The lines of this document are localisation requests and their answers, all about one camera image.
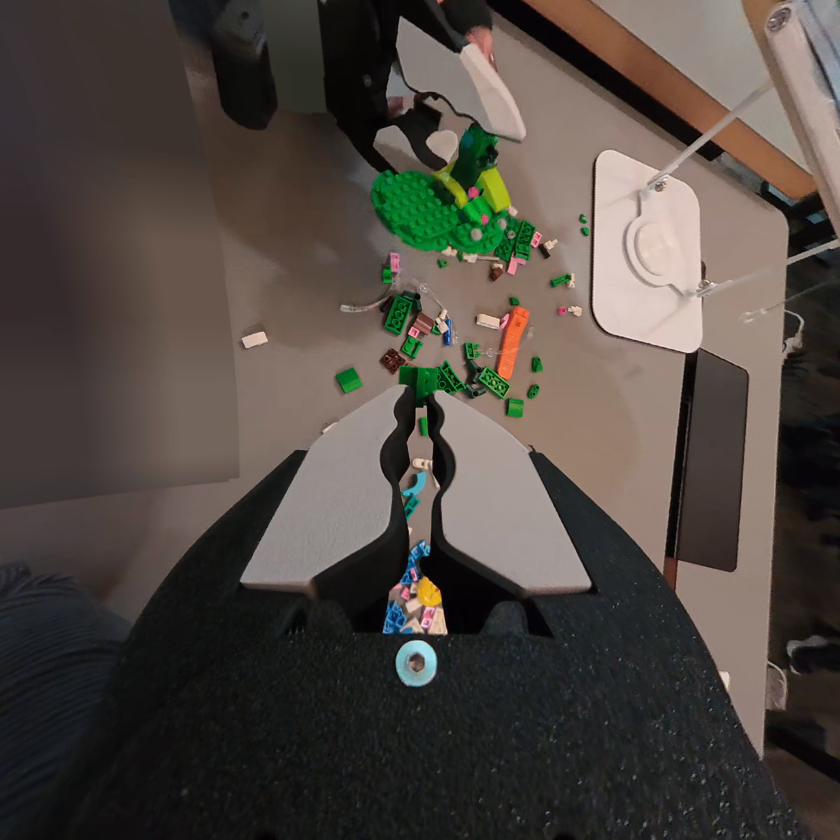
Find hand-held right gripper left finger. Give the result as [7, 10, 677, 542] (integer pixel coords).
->
[239, 384, 411, 601]

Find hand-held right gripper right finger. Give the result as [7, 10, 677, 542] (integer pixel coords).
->
[420, 392, 593, 601]

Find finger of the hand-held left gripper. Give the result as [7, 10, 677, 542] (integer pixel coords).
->
[397, 16, 527, 142]
[373, 108, 460, 175]

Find green lego build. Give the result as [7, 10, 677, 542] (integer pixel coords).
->
[371, 123, 514, 253]

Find scattered small lego pieces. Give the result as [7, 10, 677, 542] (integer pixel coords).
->
[381, 206, 592, 421]

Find person's left hand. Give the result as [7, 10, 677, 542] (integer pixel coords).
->
[441, 0, 497, 73]

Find black rounded object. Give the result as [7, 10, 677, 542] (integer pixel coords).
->
[211, 0, 278, 130]

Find orange brick separator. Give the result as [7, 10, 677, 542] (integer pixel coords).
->
[496, 306, 530, 379]

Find black flat tablet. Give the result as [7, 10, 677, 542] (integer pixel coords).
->
[675, 348, 750, 573]

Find wood-edged table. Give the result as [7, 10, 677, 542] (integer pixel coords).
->
[521, 0, 818, 198]

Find blue ribbed clothing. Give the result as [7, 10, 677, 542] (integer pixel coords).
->
[0, 561, 135, 840]

